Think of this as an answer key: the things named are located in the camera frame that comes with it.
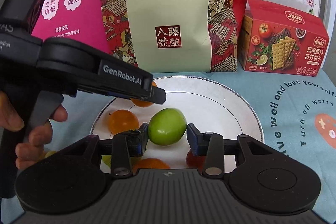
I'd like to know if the orange tangerine front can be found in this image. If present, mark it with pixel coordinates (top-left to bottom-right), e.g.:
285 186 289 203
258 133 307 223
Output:
133 158 170 174

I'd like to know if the person's left hand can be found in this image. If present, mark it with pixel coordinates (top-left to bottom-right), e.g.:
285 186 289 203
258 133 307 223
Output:
0 91 69 171

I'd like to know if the pale green apple on plate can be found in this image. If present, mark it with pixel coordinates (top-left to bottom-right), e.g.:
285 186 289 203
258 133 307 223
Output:
102 155 142 168

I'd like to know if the white round plate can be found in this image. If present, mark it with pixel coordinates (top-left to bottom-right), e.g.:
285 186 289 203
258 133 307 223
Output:
89 76 265 174

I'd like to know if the red cracker box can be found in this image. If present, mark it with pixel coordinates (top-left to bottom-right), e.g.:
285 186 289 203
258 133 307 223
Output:
238 0 329 77

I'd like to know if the blue printed tablecloth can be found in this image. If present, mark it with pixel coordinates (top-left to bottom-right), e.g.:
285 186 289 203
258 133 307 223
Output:
0 70 336 223

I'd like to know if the orange tangerine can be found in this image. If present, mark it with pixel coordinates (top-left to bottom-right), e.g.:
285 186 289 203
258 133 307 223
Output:
108 110 139 135
130 81 159 108
133 158 170 174

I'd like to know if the red wax apple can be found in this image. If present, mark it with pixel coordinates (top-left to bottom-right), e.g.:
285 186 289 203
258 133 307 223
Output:
186 150 206 173

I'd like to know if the magenta fabric bag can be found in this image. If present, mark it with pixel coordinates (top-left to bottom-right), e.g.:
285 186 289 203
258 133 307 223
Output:
33 0 109 53

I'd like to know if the large bright green fruit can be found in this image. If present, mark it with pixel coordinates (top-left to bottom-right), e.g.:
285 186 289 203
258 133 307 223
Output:
147 108 187 146

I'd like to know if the red beige liquor gift bag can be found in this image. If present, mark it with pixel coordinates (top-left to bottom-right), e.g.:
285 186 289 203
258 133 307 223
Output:
101 0 246 72

